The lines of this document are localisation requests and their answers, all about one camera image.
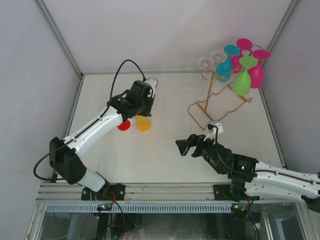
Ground yellow wine glass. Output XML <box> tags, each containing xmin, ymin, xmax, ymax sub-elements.
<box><xmin>134</xmin><ymin>114</ymin><xmax>151</xmax><ymax>132</ymax></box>

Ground red wine glass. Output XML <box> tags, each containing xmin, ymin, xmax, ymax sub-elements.
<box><xmin>117</xmin><ymin>119</ymin><xmax>131</xmax><ymax>131</ymax></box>

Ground clear wine glass front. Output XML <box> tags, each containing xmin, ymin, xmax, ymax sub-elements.
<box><xmin>194</xmin><ymin>57</ymin><xmax>214</xmax><ymax>95</ymax></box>

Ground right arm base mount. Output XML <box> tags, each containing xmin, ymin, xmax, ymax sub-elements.
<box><xmin>213</xmin><ymin>183</ymin><xmax>250</xmax><ymax>202</ymax></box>

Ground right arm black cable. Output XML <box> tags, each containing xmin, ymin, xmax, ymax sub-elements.
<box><xmin>208</xmin><ymin>124</ymin><xmax>258</xmax><ymax>176</ymax></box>

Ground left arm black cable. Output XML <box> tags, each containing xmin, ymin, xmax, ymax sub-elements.
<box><xmin>33</xmin><ymin>59</ymin><xmax>148</xmax><ymax>181</ymax></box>

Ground magenta wine glass rear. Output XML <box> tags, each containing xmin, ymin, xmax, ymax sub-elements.
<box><xmin>230</xmin><ymin>38</ymin><xmax>253</xmax><ymax>68</ymax></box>

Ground slotted grey cable duct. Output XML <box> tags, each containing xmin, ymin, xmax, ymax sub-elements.
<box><xmin>45</xmin><ymin>202</ymin><xmax>232</xmax><ymax>214</ymax></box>

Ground gold wire glass rack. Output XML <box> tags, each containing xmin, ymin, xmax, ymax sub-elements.
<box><xmin>187</xmin><ymin>44</ymin><xmax>265</xmax><ymax>131</ymax></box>

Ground clear wine glass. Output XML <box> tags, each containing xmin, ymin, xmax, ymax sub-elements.
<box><xmin>210</xmin><ymin>50</ymin><xmax>227</xmax><ymax>63</ymax></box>
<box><xmin>194</xmin><ymin>57</ymin><xmax>214</xmax><ymax>95</ymax></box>

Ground magenta wine glass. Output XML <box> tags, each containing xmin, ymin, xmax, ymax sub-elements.
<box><xmin>248</xmin><ymin>49</ymin><xmax>271</xmax><ymax>89</ymax></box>
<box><xmin>230</xmin><ymin>38</ymin><xmax>253</xmax><ymax>68</ymax></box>

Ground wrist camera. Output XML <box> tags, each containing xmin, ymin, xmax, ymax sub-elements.
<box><xmin>145</xmin><ymin>78</ymin><xmax>158</xmax><ymax>98</ymax></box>
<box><xmin>203</xmin><ymin>121</ymin><xmax>224</xmax><ymax>141</ymax></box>

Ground blue wine glass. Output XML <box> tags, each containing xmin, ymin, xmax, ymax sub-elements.
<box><xmin>216</xmin><ymin>44</ymin><xmax>241</xmax><ymax>82</ymax></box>

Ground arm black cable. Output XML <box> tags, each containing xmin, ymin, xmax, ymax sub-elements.
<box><xmin>208</xmin><ymin>124</ymin><xmax>258</xmax><ymax>176</ymax></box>
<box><xmin>33</xmin><ymin>59</ymin><xmax>148</xmax><ymax>181</ymax></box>

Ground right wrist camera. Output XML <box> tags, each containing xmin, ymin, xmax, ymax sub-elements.
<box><xmin>203</xmin><ymin>121</ymin><xmax>224</xmax><ymax>141</ymax></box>

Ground clear wine glass rear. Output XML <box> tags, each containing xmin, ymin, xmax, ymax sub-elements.
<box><xmin>210</xmin><ymin>50</ymin><xmax>227</xmax><ymax>63</ymax></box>

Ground aluminium frame rail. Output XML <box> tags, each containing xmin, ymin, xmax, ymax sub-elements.
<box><xmin>36</xmin><ymin>181</ymin><xmax>308</xmax><ymax>204</ymax></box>

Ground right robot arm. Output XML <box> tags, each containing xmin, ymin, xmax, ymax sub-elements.
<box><xmin>175</xmin><ymin>134</ymin><xmax>320</xmax><ymax>213</ymax></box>

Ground magenta wine glass front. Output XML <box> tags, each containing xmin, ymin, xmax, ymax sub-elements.
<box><xmin>248</xmin><ymin>49</ymin><xmax>271</xmax><ymax>89</ymax></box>

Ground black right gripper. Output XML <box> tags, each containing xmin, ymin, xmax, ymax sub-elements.
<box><xmin>176</xmin><ymin>132</ymin><xmax>218</xmax><ymax>164</ymax></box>

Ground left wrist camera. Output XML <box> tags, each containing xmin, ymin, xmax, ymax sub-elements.
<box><xmin>145</xmin><ymin>78</ymin><xmax>158</xmax><ymax>98</ymax></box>

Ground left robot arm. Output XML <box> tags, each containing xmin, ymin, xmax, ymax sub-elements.
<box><xmin>49</xmin><ymin>78</ymin><xmax>158</xmax><ymax>200</ymax></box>

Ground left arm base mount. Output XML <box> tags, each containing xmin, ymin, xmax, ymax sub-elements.
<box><xmin>81</xmin><ymin>183</ymin><xmax>126</xmax><ymax>201</ymax></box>

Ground green wine glass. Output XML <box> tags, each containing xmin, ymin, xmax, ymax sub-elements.
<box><xmin>231</xmin><ymin>56</ymin><xmax>258</xmax><ymax>96</ymax></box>

